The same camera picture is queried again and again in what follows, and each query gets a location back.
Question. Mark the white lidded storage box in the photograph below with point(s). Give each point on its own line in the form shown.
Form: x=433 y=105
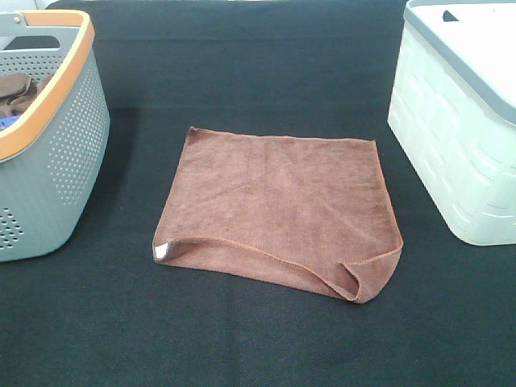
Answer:
x=452 y=110

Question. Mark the grey perforated laundry basket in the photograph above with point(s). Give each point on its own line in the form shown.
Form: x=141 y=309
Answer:
x=50 y=158

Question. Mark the brown towel in basket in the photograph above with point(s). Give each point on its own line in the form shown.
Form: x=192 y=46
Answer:
x=18 y=92

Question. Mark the brown microfibre towel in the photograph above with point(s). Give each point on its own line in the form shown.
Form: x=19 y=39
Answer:
x=308 y=213

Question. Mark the black table cloth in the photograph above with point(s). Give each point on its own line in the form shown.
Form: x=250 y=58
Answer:
x=100 y=312

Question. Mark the blue cloth in basket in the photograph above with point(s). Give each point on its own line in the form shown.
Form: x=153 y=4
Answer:
x=7 y=121

